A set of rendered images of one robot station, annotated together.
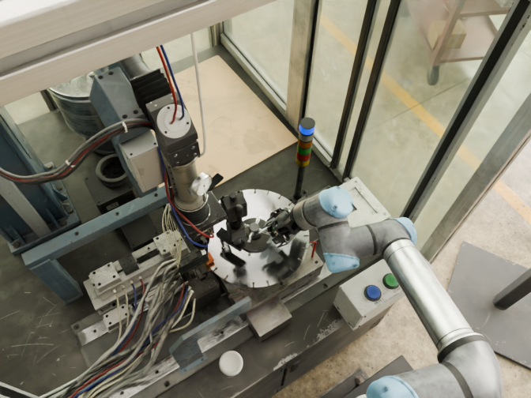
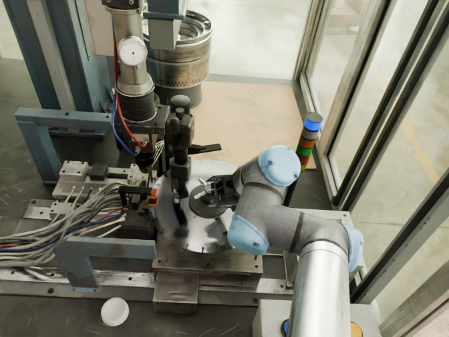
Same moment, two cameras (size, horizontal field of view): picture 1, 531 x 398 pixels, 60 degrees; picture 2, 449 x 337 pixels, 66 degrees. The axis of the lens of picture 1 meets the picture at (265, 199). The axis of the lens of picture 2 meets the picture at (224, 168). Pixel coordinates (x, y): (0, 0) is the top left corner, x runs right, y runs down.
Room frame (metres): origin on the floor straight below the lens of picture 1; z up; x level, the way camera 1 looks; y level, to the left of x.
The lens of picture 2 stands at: (0.12, -0.31, 1.71)
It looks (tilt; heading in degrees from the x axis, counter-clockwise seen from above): 46 degrees down; 30
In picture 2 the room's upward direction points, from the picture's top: 6 degrees clockwise
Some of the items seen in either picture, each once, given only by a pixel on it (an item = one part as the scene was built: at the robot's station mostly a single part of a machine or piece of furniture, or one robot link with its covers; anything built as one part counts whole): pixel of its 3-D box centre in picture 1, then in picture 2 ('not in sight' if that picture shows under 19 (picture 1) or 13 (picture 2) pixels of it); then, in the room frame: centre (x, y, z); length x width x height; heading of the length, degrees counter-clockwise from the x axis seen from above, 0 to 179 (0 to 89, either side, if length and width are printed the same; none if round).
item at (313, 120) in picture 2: (306, 126); (313, 122); (0.90, -0.12, 1.14); 0.05 x 0.04 x 0.03; 33
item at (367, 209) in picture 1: (348, 219); (317, 249); (0.77, -0.28, 0.82); 0.18 x 0.18 x 0.15; 33
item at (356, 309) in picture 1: (382, 286); (312, 335); (0.53, -0.37, 0.82); 0.28 x 0.11 x 0.15; 123
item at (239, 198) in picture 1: (235, 215); (180, 146); (0.57, 0.08, 1.17); 0.06 x 0.05 x 0.20; 114
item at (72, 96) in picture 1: (103, 101); (176, 63); (1.18, 0.60, 0.93); 0.31 x 0.31 x 0.36
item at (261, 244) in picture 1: (254, 233); (208, 197); (0.63, 0.03, 0.96); 0.11 x 0.11 x 0.03
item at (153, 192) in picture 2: (197, 267); (138, 197); (0.53, 0.19, 0.95); 0.10 x 0.03 x 0.07; 123
